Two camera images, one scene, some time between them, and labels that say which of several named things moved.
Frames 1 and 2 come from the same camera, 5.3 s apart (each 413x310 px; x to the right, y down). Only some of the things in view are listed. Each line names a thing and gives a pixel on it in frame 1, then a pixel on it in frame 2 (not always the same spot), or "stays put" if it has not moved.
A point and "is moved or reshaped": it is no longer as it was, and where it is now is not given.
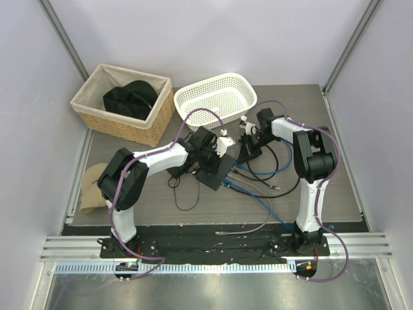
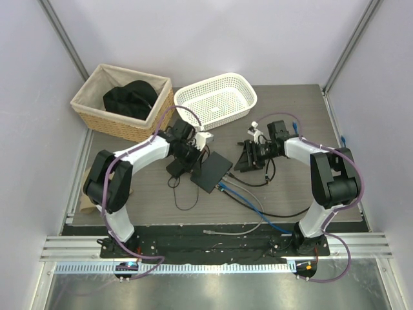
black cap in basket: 134,99 stays put
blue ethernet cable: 231,183 → 223,187
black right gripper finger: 245,155 → 254,164
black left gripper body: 208,160 → 188,155
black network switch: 213,181 is moved or reshaped
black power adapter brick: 177,172 stays put
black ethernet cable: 262,179 → 264,213
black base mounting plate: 305,245 stays put
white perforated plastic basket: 228,95 stays put
